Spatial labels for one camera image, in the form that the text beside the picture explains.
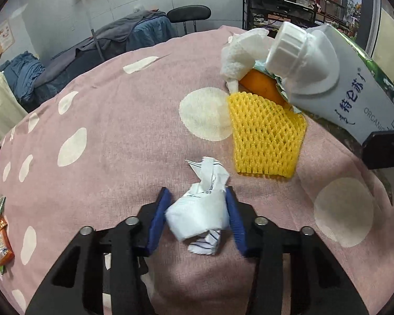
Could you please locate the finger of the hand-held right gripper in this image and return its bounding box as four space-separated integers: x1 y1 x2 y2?
362 130 394 171

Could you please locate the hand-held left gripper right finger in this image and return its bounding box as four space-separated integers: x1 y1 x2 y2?
225 186 362 315

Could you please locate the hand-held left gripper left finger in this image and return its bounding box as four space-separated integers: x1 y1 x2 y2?
24 187 173 315

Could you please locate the small white blue wrapper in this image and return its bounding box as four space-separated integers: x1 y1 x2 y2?
165 157 231 256

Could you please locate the white green milk carton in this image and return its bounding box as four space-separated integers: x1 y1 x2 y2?
265 21 394 145

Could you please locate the yellow foam fruit net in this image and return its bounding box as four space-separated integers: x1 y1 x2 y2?
227 92 307 178

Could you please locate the orange fruit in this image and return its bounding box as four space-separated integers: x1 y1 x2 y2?
238 68 293 110

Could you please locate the pile of snack packets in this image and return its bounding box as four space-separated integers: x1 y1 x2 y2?
0 195 15 276

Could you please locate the white foam wrap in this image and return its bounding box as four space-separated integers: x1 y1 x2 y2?
220 28 278 92

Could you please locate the black trolley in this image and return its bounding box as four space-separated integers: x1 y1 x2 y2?
241 0 319 31

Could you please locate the massage bed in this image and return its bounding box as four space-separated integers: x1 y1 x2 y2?
29 8 179 89

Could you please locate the cream towel on chair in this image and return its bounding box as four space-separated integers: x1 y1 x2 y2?
0 62 28 141

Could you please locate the grey blanket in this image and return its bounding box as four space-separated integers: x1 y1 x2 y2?
75 9 167 55

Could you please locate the blue cloth pile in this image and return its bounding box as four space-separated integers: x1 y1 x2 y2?
0 51 46 112

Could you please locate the black round stool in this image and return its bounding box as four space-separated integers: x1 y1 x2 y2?
167 5 212 35

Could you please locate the white floor lamp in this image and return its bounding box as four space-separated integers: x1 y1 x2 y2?
80 0 119 61

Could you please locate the wall poster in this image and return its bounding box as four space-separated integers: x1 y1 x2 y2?
0 20 15 48

